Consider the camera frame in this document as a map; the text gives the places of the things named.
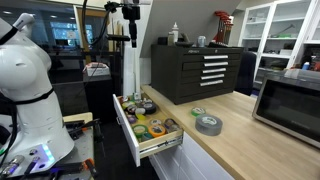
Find green masking tape roll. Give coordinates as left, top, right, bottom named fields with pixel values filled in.
left=191, top=107, right=206, bottom=116

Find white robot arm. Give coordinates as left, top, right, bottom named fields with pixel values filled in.
left=0, top=13, right=74, bottom=170

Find black tape roll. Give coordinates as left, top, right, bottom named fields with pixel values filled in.
left=143, top=102, right=157, bottom=114

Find clear tape roll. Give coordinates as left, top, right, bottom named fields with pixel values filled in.
left=150, top=119, right=162, bottom=125

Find yellow tape roll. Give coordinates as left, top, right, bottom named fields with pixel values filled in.
left=136, top=114, right=146, bottom=120

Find dark brown tape roll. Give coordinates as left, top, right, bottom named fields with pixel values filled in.
left=164, top=118, right=180, bottom=133

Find orange tape roll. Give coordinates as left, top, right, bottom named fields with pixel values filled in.
left=148, top=125, right=166, bottom=138

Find purple tape roll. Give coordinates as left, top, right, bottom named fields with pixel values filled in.
left=127, top=115, right=137, bottom=124

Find open white wooden drawer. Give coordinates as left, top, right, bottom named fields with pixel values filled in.
left=113, top=95, right=183, bottom=167

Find green tape roll in drawer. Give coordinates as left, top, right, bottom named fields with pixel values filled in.
left=132, top=124, right=148, bottom=138

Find dark brown tool chest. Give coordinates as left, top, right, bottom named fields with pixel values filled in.
left=151, top=45, right=243, bottom=105

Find white squeeze bottle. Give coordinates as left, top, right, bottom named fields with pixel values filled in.
left=172, top=22, right=179, bottom=43

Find silver metal can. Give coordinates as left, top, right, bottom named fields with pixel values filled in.
left=197, top=36, right=206, bottom=48

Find white box on desk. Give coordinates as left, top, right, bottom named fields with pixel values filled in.
left=83, top=62, right=110, bottom=76

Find silver microwave oven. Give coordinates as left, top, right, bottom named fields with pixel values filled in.
left=252, top=69, right=320, bottom=148

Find white shelving unit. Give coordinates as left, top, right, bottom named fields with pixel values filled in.
left=238, top=0, right=319, bottom=90

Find grey duct tape roll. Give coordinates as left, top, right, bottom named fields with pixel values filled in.
left=195, top=114, right=223, bottom=136

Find red handled clamps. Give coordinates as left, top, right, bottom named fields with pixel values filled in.
left=214, top=11, right=233, bottom=44

